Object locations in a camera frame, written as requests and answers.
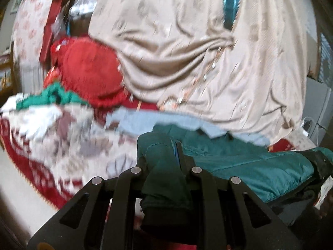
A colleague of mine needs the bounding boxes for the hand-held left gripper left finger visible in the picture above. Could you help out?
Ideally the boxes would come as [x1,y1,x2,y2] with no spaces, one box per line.
[27,157,149,250]

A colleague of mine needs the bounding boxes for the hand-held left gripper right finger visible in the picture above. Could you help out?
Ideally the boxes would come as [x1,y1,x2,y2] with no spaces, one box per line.
[175,140,303,250]

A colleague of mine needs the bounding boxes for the green puffer jacket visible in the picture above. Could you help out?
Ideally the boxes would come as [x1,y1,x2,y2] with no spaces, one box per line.
[137,124,333,235]

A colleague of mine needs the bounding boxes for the light blue cloth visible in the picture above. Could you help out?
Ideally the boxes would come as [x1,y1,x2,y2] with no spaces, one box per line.
[105,109,271,146]

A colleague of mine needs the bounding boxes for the red white floral blanket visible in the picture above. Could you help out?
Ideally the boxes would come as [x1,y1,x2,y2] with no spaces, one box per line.
[0,101,318,211]

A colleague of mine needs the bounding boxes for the beige patterned drape cloth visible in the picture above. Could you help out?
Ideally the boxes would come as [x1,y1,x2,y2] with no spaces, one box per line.
[87,0,319,146]

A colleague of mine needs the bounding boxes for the green and white cloth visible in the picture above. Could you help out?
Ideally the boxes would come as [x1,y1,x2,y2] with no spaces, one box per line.
[16,82,91,110]

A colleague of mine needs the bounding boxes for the red knitted garment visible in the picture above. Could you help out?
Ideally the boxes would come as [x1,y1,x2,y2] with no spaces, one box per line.
[49,35,130,108]

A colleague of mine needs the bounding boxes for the grey appliance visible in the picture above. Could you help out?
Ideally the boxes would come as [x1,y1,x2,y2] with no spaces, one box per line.
[306,78,333,146]

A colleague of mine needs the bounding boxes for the teal panel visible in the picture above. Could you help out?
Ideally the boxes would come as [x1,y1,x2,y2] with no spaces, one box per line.
[222,0,244,30]

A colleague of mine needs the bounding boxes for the clear plastic bag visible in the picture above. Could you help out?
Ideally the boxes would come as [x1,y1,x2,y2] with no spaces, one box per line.
[69,0,98,19]

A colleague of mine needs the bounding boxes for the pink floral white cloth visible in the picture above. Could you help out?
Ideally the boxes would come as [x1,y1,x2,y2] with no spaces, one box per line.
[12,0,56,94]

